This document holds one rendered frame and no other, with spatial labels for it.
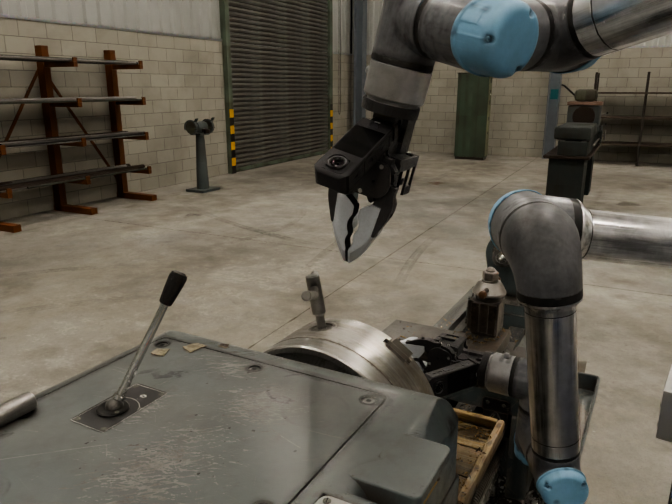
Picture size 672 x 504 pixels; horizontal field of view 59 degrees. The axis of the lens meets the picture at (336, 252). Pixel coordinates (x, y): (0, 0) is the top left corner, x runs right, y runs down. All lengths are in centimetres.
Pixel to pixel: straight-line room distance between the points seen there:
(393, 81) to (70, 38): 854
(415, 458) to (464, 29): 42
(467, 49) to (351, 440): 40
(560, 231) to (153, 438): 62
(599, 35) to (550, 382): 52
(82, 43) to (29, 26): 80
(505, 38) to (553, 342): 50
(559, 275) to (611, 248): 18
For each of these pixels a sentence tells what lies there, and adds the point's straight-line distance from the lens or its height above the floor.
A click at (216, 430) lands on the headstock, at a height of 126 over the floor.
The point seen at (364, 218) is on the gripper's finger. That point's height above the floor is 144.
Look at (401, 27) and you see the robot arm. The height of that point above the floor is 166.
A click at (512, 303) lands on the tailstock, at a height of 94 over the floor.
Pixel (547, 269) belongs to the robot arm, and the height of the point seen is 134.
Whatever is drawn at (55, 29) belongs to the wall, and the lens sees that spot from 903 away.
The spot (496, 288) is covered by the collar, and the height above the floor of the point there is 114.
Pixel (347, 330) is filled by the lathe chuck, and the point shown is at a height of 124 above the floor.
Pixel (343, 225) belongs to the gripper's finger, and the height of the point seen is 143.
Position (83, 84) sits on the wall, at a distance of 922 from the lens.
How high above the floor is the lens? 160
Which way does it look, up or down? 16 degrees down
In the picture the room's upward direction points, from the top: straight up
